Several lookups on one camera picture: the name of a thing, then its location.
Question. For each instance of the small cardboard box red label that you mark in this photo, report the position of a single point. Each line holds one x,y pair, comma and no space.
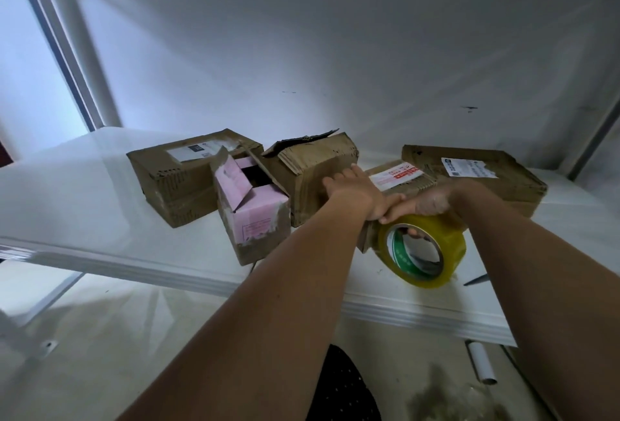
395,176

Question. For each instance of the person's right forearm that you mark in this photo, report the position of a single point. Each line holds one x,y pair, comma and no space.
552,299

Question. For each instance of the person's black trousers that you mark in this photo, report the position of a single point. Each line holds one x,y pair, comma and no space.
344,392

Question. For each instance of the person's left hand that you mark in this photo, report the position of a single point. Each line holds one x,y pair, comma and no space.
358,195

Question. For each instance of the person's right hand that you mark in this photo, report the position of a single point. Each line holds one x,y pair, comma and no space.
431,204

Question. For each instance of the yellow tape roll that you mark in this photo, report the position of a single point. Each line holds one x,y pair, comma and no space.
451,243

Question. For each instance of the long cardboard box white label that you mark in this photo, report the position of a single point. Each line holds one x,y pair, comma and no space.
174,183

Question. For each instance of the person's left forearm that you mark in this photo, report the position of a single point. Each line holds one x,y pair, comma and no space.
271,338

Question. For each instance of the pink carton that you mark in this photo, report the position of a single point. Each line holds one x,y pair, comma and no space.
257,220

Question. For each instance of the corrugated cardboard box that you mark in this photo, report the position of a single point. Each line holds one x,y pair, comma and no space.
315,164

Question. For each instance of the white tube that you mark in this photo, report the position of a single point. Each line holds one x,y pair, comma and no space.
480,363

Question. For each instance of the white metal shelf rack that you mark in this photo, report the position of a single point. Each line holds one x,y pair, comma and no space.
77,203

